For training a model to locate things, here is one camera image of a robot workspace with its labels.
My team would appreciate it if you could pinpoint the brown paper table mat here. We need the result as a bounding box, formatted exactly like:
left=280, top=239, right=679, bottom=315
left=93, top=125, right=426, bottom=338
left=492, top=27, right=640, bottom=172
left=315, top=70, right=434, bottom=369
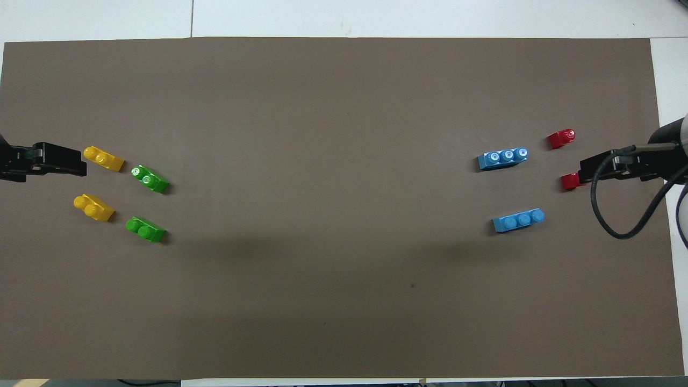
left=0, top=37, right=686, bottom=380

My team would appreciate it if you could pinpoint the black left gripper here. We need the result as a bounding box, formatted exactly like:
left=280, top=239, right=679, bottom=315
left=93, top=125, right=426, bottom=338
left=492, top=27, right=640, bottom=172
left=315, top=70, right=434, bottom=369
left=0, top=142, right=87, bottom=182

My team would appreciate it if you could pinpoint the blue three-stud toy brick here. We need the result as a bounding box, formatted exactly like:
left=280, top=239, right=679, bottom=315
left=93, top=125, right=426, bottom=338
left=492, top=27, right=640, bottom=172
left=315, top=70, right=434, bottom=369
left=477, top=147, right=529, bottom=171
left=492, top=208, right=546, bottom=233

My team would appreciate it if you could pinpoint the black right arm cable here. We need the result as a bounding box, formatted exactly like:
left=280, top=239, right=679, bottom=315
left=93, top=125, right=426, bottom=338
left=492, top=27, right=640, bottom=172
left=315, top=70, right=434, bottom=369
left=590, top=142, right=688, bottom=240

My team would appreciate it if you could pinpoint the black cable at table edge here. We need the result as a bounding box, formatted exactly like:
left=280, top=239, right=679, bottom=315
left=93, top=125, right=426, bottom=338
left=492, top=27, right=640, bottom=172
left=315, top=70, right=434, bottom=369
left=117, top=378, right=181, bottom=387

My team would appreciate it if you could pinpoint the yellow two-stud toy brick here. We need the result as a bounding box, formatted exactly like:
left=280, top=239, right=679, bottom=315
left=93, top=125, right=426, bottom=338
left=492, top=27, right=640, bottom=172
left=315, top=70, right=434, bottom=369
left=73, top=194, right=116, bottom=222
left=83, top=146, right=125, bottom=172

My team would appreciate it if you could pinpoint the green two-stud toy brick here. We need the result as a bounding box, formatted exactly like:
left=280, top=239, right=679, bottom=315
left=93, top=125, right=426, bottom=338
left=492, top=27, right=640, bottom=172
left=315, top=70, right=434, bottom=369
left=125, top=216, right=167, bottom=243
left=131, top=166, right=170, bottom=195

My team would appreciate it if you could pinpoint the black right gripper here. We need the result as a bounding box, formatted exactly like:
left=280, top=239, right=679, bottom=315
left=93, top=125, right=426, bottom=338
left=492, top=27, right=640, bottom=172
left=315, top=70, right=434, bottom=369
left=579, top=152, right=665, bottom=187

